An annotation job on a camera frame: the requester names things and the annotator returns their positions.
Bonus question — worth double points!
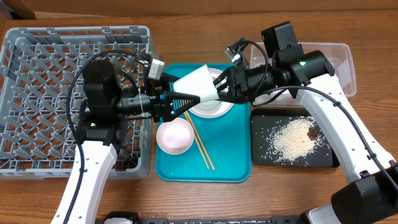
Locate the wooden chopstick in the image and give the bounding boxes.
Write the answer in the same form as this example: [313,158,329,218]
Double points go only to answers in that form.
[184,112,209,169]
[191,118,215,171]

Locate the wooden chopstick right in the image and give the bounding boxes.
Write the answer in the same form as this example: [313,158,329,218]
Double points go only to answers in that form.
[191,118,215,171]

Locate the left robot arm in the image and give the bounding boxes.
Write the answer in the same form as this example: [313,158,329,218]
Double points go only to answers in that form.
[52,60,201,223]

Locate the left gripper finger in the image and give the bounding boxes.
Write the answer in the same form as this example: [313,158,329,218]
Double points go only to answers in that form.
[160,72,180,90]
[162,91,200,122]

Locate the rice and food scraps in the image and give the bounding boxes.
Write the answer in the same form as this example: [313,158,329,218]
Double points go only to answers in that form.
[260,116,331,165]

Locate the wooden chopstick left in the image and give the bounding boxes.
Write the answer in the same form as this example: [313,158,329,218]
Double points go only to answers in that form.
[184,112,209,169]

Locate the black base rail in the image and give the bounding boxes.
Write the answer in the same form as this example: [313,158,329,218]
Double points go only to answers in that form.
[96,211,303,224]

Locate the teal plastic tray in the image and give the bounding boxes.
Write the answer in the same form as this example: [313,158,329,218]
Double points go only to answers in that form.
[154,63,252,184]

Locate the grey bowl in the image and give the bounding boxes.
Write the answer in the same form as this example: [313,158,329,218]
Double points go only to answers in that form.
[197,100,221,111]

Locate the large white plate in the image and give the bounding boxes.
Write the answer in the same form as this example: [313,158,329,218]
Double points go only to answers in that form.
[188,67,234,119]

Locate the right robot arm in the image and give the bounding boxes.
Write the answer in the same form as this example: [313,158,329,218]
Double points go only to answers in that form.
[214,22,397,223]

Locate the grey plastic dish rack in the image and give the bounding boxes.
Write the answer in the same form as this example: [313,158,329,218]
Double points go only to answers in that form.
[1,26,156,179]

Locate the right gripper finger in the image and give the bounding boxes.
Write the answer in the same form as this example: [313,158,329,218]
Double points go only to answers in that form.
[218,92,236,103]
[213,74,229,90]

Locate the clear plastic bin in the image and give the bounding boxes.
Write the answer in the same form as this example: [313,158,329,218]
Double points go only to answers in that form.
[249,42,356,106]

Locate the white paper cup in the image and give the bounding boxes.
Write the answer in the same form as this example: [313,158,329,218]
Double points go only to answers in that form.
[174,64,219,103]

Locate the black tray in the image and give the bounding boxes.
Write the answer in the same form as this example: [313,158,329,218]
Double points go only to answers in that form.
[251,108,340,168]

